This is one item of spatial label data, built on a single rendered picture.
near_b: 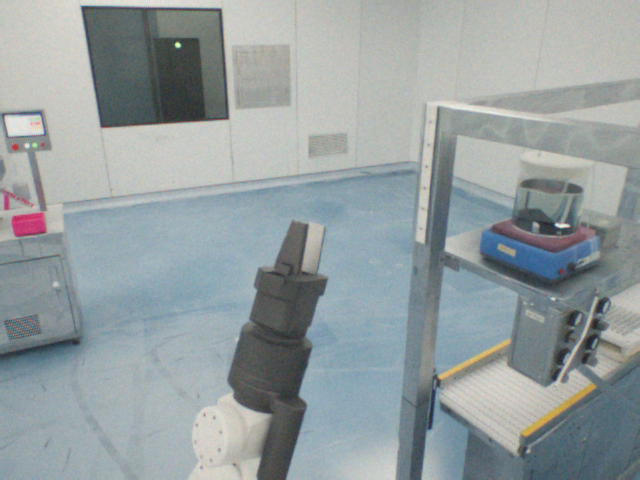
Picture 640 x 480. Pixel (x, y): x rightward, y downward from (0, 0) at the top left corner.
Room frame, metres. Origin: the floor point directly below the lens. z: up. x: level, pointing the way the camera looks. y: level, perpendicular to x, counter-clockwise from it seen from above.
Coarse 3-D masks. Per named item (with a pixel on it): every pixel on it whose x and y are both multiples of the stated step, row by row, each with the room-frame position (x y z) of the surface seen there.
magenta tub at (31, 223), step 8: (16, 216) 2.72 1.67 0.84; (24, 216) 2.74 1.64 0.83; (32, 216) 2.76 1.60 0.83; (40, 216) 2.77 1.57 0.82; (16, 224) 2.62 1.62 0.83; (24, 224) 2.64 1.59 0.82; (32, 224) 2.66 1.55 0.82; (40, 224) 2.67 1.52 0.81; (16, 232) 2.62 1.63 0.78; (24, 232) 2.64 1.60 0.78; (32, 232) 2.65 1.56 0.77; (40, 232) 2.67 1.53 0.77
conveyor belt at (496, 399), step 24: (504, 360) 1.36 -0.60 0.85; (600, 360) 1.36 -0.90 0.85; (456, 384) 1.24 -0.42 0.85; (480, 384) 1.24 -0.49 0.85; (504, 384) 1.24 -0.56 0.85; (528, 384) 1.24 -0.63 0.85; (552, 384) 1.24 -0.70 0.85; (576, 384) 1.24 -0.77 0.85; (456, 408) 1.16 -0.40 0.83; (480, 408) 1.13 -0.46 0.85; (504, 408) 1.13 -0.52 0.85; (528, 408) 1.14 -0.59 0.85; (552, 408) 1.14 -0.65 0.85; (504, 432) 1.05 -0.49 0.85
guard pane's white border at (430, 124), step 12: (432, 108) 1.20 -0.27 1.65; (432, 120) 1.19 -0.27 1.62; (432, 132) 1.19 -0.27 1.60; (432, 144) 1.19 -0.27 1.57; (432, 156) 1.19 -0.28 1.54; (420, 192) 1.21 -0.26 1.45; (420, 204) 1.21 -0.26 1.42; (420, 216) 1.20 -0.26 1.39; (420, 228) 1.20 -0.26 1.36; (420, 240) 1.20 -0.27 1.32
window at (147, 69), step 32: (96, 32) 5.48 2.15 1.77; (128, 32) 5.60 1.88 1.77; (160, 32) 5.74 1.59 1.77; (192, 32) 5.88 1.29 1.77; (96, 64) 5.46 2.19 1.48; (128, 64) 5.59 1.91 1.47; (160, 64) 5.72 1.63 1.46; (192, 64) 5.86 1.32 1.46; (224, 64) 6.01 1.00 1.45; (96, 96) 5.44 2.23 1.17; (128, 96) 5.57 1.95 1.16; (160, 96) 5.71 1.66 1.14; (192, 96) 5.85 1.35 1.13; (224, 96) 6.00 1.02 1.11
